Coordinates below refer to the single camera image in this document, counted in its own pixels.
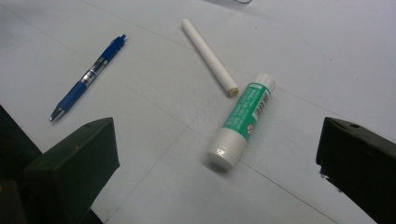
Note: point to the white board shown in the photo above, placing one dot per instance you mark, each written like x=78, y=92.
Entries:
x=311, y=62

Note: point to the blue pen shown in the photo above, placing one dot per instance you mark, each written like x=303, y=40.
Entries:
x=77, y=87

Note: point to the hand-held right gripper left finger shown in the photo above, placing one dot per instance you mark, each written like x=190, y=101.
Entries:
x=71, y=168

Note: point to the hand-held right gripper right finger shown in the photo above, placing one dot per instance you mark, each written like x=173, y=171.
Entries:
x=361, y=161

